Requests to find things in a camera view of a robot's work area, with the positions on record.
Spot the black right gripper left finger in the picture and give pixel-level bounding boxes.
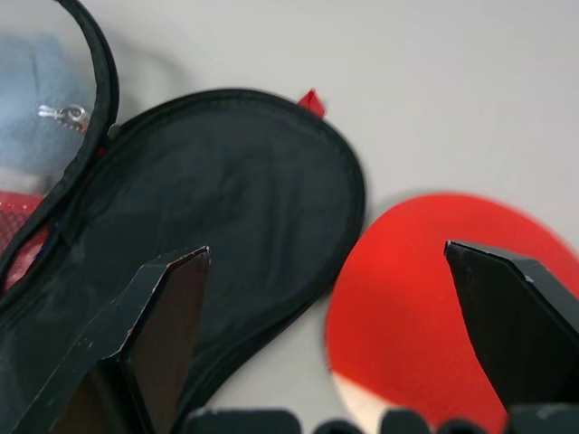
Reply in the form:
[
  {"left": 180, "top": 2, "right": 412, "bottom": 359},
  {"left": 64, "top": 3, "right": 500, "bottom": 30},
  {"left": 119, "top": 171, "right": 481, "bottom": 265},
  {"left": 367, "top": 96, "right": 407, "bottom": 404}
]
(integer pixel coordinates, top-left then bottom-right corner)
[{"left": 12, "top": 245, "right": 212, "bottom": 434}]

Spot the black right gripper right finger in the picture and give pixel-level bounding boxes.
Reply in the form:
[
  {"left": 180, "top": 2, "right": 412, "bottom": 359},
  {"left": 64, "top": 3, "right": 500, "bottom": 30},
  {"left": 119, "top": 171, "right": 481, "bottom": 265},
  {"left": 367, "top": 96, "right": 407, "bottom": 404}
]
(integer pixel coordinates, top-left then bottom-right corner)
[{"left": 444, "top": 240, "right": 579, "bottom": 434}]

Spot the silver zipper pull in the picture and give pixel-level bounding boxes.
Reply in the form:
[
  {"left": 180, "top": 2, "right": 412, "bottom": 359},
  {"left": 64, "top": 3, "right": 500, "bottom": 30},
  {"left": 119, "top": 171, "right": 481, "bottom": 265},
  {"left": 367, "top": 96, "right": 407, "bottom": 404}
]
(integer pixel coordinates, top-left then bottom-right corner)
[{"left": 38, "top": 103, "right": 90, "bottom": 133}]

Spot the red table tennis paddle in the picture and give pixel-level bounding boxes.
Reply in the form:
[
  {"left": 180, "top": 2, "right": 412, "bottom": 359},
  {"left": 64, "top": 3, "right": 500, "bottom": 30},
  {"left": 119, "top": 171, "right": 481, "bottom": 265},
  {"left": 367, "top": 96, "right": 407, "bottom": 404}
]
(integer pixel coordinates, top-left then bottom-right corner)
[{"left": 324, "top": 193, "right": 579, "bottom": 430}]

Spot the black paddle case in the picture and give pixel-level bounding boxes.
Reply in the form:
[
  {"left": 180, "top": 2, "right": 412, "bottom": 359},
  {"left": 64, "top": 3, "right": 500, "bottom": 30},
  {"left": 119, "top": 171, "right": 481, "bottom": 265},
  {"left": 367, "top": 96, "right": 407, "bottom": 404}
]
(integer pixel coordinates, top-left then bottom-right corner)
[{"left": 0, "top": 0, "right": 368, "bottom": 434}]

